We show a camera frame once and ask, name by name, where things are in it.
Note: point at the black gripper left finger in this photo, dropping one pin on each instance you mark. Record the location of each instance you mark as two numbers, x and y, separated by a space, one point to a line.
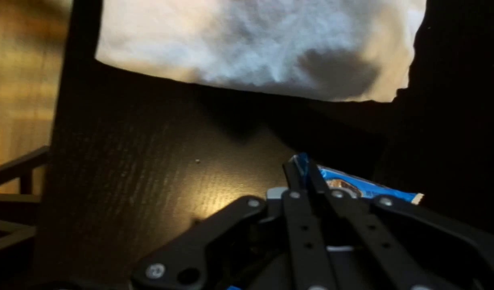
304 241

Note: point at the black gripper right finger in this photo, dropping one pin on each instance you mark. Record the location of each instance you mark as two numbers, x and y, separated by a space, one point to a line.
407 241

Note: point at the blue candy bar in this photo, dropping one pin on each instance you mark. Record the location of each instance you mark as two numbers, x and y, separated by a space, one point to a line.
363 187

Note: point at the large white folded cloth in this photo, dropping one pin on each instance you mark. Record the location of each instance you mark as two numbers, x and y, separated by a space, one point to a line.
255 42

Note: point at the black wooden chair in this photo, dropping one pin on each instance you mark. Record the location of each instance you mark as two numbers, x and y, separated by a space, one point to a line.
14 170

